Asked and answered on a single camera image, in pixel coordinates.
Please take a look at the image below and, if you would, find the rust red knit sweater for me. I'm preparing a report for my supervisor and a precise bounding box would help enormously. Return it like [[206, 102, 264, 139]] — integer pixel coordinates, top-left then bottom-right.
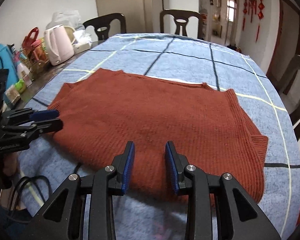
[[49, 68, 268, 202]]

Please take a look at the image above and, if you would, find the person's left hand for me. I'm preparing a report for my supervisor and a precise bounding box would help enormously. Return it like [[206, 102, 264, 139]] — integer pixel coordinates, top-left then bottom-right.
[[1, 152, 18, 176]]

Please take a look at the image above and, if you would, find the white bottle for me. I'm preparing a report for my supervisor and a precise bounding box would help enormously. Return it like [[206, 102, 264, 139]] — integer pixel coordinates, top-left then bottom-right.
[[14, 53, 32, 87]]

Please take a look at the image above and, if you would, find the blue container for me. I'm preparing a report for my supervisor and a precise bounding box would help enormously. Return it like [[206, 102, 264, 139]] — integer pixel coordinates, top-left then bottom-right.
[[0, 44, 19, 109]]

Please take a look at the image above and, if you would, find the pink electric kettle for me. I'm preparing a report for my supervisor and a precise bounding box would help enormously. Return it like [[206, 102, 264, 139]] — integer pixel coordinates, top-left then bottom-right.
[[44, 24, 75, 66]]

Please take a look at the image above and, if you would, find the white tissue box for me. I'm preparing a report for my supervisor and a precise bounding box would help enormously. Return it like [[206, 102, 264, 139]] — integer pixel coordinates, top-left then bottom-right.
[[72, 30, 93, 54]]

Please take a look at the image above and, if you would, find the clear plastic bag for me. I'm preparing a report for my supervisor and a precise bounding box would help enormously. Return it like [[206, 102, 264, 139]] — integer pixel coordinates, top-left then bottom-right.
[[45, 10, 84, 30]]

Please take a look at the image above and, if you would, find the dark wooden chair left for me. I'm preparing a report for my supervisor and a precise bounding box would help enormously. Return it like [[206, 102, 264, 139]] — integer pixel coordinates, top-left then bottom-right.
[[83, 13, 127, 41]]

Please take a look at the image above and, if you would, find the dark wooden chair far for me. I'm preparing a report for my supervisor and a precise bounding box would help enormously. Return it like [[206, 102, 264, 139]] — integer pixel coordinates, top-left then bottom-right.
[[160, 9, 203, 40]]

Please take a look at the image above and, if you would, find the red Chinese knot decoration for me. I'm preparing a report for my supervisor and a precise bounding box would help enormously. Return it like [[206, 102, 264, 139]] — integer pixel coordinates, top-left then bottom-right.
[[242, 0, 265, 42]]

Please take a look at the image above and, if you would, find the black cable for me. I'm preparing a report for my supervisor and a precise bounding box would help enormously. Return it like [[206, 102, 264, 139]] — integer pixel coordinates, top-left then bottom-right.
[[7, 163, 83, 218]]

